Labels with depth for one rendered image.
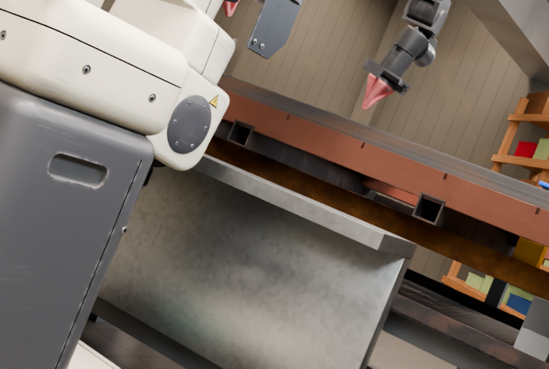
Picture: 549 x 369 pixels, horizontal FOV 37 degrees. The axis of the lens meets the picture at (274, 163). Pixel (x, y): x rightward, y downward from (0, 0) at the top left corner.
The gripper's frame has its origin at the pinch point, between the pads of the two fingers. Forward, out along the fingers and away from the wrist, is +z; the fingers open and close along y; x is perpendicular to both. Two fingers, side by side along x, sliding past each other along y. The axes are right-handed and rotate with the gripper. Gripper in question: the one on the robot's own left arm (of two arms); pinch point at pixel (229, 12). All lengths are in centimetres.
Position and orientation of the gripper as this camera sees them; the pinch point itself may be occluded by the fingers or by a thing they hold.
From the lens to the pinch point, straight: 187.9
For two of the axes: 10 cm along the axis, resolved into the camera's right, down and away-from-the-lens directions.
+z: -1.1, 9.2, 3.8
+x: -6.3, 2.3, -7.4
